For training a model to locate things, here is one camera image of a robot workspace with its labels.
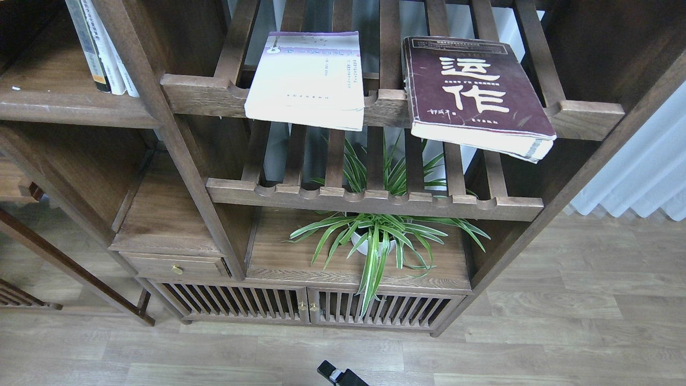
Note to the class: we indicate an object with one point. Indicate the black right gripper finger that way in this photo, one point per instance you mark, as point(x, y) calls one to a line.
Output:
point(337, 377)

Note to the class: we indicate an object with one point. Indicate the white plant pot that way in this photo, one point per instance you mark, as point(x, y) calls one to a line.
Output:
point(361, 243)

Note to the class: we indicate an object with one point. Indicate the brass drawer knob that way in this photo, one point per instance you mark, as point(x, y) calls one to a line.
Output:
point(177, 269)

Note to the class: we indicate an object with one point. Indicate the dark wooden bookshelf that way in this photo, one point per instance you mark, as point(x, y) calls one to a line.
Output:
point(176, 176)

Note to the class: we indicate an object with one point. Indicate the green spider plant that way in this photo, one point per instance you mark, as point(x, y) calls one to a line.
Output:
point(338, 227)

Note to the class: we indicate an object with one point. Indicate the white purple paperback book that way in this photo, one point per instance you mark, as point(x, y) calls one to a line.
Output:
point(309, 79)

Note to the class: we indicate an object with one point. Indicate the maroon thick book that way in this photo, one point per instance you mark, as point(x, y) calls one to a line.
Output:
point(474, 93)

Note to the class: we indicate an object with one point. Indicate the white curtain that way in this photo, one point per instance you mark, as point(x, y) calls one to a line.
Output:
point(648, 172)

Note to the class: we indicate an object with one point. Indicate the dark spine upright book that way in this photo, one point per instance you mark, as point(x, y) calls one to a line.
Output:
point(89, 48)

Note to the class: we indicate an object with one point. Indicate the thin white upright book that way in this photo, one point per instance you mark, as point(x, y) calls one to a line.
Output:
point(129, 85)

